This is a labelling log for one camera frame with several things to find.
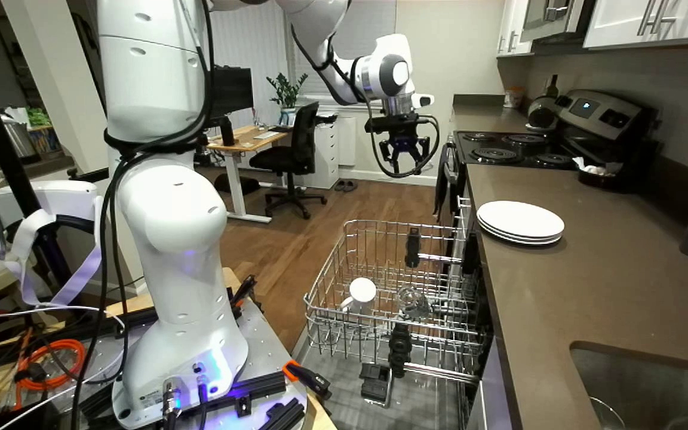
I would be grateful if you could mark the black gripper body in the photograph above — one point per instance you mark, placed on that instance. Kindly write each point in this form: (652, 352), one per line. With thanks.
(396, 130)

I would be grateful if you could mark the white dinner plate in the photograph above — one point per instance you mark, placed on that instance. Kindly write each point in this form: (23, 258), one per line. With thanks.
(522, 216)

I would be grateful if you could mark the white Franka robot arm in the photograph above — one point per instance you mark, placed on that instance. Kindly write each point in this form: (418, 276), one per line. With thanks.
(168, 207)

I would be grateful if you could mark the steel kitchen sink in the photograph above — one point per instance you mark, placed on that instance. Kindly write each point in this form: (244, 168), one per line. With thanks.
(646, 390)

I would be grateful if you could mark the dark hanging towel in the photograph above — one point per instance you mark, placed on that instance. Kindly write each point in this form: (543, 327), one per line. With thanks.
(445, 180)

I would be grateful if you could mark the black bottle in rack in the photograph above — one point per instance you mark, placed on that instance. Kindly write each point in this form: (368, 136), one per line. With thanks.
(412, 246)

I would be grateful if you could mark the black office chair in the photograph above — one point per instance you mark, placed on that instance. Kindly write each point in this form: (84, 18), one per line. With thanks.
(292, 155)

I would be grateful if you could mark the green potted plant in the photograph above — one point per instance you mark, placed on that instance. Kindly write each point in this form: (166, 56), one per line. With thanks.
(288, 91)

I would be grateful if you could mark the wooden desk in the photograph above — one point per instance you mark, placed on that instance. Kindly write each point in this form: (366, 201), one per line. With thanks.
(251, 144)

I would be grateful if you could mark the white mug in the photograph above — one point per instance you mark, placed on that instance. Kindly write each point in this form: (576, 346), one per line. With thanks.
(360, 293)

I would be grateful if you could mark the dark kettle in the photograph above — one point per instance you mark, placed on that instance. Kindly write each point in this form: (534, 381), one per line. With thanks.
(543, 107)

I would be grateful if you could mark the clear drinking glass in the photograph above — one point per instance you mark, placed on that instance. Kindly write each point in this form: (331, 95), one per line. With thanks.
(417, 302)

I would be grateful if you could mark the white upper cabinet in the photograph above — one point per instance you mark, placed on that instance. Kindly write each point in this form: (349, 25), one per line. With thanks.
(662, 19)
(514, 25)

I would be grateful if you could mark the black and steel stove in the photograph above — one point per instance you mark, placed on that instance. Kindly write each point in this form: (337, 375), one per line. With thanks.
(568, 134)

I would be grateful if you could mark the black computer monitor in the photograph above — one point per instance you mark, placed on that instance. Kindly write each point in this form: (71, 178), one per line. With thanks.
(231, 93)

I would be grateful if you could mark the steel microwave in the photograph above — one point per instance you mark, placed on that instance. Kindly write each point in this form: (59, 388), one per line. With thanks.
(555, 18)

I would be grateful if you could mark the black pan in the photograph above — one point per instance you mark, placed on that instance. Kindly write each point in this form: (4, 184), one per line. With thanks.
(611, 175)

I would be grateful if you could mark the orange and black clamp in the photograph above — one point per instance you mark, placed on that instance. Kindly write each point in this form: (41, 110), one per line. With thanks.
(308, 379)

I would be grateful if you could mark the dishwasher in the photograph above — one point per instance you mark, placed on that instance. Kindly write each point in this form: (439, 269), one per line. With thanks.
(424, 407)

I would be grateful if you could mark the black metal bracket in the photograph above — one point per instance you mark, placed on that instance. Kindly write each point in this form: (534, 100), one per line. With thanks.
(257, 388)

